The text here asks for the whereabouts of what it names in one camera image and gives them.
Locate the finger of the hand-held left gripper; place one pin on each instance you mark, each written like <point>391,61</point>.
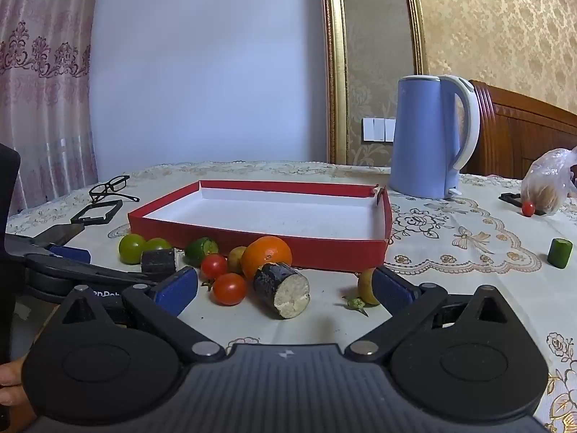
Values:
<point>67,255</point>
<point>90,275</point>

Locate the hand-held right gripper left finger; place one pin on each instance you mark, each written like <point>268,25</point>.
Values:
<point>178,291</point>

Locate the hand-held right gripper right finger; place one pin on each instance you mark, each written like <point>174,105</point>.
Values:
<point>392,291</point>

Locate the small yellow-brown longan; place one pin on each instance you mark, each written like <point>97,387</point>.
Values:
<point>367,286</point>
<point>235,259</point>

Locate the small dark eggplant piece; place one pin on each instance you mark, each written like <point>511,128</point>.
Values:
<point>157,262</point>

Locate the green lime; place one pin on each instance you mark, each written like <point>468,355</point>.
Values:
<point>200,250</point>

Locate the green tomato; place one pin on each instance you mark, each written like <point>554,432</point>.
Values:
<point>132,249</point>
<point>157,243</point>

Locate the large red tomato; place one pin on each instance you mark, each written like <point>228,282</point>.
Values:
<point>230,288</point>

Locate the red cardboard box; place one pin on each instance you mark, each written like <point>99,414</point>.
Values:
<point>324,252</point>

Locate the orange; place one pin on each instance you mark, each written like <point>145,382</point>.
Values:
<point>266,255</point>

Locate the large eggplant piece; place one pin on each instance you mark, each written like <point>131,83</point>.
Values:
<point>281,291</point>

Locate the person's left hand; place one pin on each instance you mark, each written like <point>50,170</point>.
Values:
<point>9,383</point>

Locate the green fruit calyx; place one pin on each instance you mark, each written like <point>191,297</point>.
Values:
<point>356,303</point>

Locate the small red tomato with stem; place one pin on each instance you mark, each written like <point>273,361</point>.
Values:
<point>214,266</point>

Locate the black eyeglasses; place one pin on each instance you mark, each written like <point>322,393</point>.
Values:
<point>106,186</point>

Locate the pink patterned curtain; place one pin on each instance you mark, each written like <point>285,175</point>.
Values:
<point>45,76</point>

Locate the blue electric kettle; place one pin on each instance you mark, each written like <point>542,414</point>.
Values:
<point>419,144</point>

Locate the red cherry tomato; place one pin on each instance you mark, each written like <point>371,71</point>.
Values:
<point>528,208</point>

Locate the green cucumber piece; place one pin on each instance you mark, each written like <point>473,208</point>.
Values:
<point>560,252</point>

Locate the clear plastic bag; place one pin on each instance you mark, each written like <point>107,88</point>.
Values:
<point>547,176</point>

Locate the black square plastic frame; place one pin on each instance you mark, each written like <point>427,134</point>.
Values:
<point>90,222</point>

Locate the black flat plastic frame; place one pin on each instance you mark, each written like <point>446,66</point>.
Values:
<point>509,197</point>

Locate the white wall switch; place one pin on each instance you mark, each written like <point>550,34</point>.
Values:
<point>378,128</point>

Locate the gold wall trim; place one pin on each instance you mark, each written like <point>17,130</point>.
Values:
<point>415,18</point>
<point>336,54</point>

